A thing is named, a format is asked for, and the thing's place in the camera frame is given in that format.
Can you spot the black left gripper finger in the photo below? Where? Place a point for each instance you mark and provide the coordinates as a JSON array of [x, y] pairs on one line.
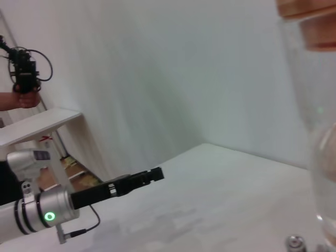
[[149, 176]]

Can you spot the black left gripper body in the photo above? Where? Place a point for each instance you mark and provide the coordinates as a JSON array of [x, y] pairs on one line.
[[99, 191]]

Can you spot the black handheld device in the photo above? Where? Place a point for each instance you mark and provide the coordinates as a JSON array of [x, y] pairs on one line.
[[23, 71]]

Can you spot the person's bare forearm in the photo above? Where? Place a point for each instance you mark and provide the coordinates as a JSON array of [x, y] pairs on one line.
[[6, 101]]

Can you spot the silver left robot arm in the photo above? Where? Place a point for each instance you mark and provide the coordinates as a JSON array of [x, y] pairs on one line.
[[52, 204]]

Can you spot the chrome dispenser faucet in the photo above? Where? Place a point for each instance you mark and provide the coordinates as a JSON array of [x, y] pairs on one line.
[[295, 242]]

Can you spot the person's bare hand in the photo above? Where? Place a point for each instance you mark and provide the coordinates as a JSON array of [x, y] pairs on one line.
[[26, 101]]

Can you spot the brown wooden shelf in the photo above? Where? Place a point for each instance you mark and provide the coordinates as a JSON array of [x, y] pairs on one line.
[[78, 176]]

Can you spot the white side table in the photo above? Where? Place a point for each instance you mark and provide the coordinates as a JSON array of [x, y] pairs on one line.
[[39, 126]]

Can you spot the glass water dispenser jar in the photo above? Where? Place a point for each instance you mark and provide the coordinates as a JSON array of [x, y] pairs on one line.
[[325, 170]]

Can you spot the wooden jar lid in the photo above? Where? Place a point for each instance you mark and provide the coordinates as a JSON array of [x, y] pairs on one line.
[[302, 8]]

